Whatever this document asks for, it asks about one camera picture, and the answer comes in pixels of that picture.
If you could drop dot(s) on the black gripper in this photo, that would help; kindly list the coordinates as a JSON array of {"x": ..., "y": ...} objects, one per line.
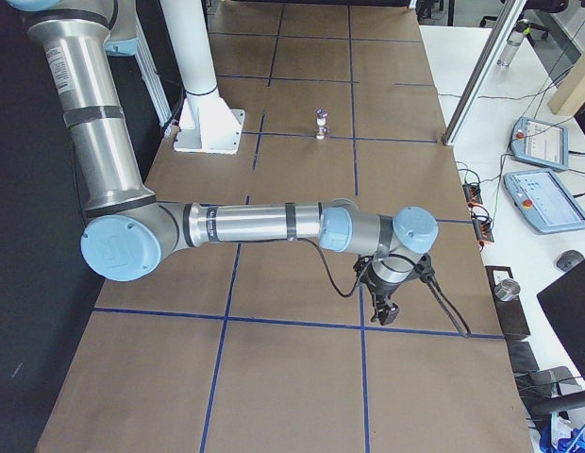
[{"x": 383, "y": 290}]

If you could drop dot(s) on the PPR pipe fitting brass nut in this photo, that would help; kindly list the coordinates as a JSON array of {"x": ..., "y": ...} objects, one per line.
[{"x": 321, "y": 124}]

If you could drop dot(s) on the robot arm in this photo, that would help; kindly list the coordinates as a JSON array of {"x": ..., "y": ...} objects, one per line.
[{"x": 131, "y": 232}]

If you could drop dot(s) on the metal cup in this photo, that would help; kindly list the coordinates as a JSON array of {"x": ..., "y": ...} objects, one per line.
[{"x": 506, "y": 290}]

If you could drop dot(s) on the black box on desk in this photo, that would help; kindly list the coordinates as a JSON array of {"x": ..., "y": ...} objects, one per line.
[{"x": 511, "y": 316}]

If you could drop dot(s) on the orange connector module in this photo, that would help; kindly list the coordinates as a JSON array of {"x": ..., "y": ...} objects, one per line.
[{"x": 481, "y": 220}]

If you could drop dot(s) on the black office chair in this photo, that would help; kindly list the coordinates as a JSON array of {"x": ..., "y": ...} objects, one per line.
[{"x": 555, "y": 403}]

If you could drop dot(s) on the black monitor corner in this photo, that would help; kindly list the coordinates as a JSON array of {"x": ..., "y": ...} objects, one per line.
[{"x": 563, "y": 304}]

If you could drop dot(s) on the black computer mouse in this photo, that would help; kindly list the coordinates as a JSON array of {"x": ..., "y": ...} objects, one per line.
[{"x": 568, "y": 260}]

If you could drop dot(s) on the lower teach pendant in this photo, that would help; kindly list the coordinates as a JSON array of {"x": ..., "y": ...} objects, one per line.
[{"x": 544, "y": 201}]

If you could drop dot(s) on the teach pendant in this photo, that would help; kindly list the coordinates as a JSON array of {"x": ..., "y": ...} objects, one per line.
[
  {"x": 544, "y": 201},
  {"x": 540, "y": 143}
]

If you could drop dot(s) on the upper teach pendant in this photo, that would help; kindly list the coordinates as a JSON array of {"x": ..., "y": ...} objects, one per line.
[{"x": 540, "y": 143}]

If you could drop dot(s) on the clear water bottle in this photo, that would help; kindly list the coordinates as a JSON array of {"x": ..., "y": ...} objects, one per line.
[{"x": 513, "y": 43}]

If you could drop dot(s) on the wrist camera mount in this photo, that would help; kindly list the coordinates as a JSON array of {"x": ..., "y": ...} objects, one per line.
[{"x": 422, "y": 267}]

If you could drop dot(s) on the white camera pole with base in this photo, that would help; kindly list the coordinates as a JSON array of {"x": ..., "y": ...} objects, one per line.
[{"x": 207, "y": 124}]

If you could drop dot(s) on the aluminium frame post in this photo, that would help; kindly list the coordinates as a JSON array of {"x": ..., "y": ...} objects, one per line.
[{"x": 506, "y": 20}]

